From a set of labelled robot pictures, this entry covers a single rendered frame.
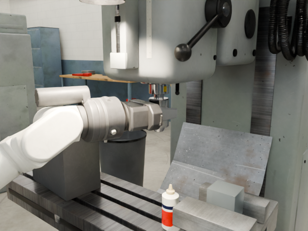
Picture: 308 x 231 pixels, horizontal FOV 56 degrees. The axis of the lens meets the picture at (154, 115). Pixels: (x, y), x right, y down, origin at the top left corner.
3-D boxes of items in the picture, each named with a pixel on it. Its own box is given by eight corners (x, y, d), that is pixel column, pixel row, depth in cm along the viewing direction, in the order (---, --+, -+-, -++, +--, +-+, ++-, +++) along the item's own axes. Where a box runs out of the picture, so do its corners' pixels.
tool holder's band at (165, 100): (173, 102, 65) (173, 98, 65) (156, 104, 63) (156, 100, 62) (161, 100, 69) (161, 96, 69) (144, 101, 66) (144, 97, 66)
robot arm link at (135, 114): (163, 96, 59) (109, 101, 52) (162, 141, 61) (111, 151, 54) (133, 90, 69) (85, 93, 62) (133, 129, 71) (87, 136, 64)
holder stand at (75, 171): (65, 201, 81) (61, 133, 77) (32, 178, 96) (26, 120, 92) (101, 188, 89) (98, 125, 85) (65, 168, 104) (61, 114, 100)
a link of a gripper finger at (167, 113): (175, 119, 66) (152, 122, 63) (175, 105, 66) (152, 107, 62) (179, 120, 65) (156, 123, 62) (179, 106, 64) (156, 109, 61)
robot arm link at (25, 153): (91, 129, 52) (25, 180, 46) (75, 126, 59) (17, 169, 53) (70, 100, 49) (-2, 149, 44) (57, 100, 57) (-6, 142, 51)
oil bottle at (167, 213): (172, 233, 67) (173, 189, 64) (158, 227, 69) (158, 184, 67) (181, 225, 70) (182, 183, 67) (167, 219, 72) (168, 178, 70)
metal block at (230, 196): (233, 224, 56) (235, 196, 55) (205, 214, 60) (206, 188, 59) (242, 213, 60) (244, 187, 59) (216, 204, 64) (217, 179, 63)
